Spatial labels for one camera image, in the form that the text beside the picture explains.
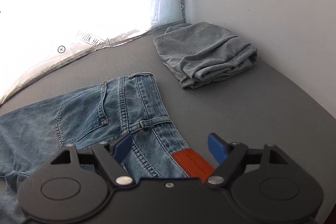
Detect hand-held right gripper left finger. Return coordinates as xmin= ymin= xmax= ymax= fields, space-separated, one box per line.
xmin=49 ymin=134 xmax=136 ymax=187

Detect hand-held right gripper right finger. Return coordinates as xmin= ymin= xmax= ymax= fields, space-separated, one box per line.
xmin=203 ymin=133 xmax=288 ymax=186

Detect blue denim jeans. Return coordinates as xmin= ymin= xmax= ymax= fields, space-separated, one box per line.
xmin=0 ymin=72 xmax=215 ymax=224

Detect folded grey garment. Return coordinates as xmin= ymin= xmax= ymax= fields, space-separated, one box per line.
xmin=153 ymin=21 xmax=258 ymax=90

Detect printed translucent window sheet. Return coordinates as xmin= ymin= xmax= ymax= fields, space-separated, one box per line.
xmin=0 ymin=0 xmax=187 ymax=105

